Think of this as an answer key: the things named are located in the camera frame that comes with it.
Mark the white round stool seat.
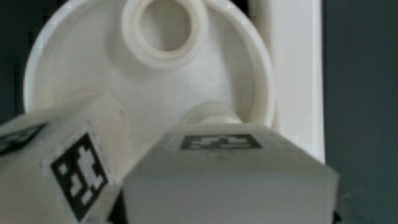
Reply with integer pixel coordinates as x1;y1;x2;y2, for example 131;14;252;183
21;0;276;148

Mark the white stool leg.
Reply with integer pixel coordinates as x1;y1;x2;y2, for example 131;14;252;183
124;104;339;224
0;94;125;224

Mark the white right fence wall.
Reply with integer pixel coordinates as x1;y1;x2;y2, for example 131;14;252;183
248;0;324;161

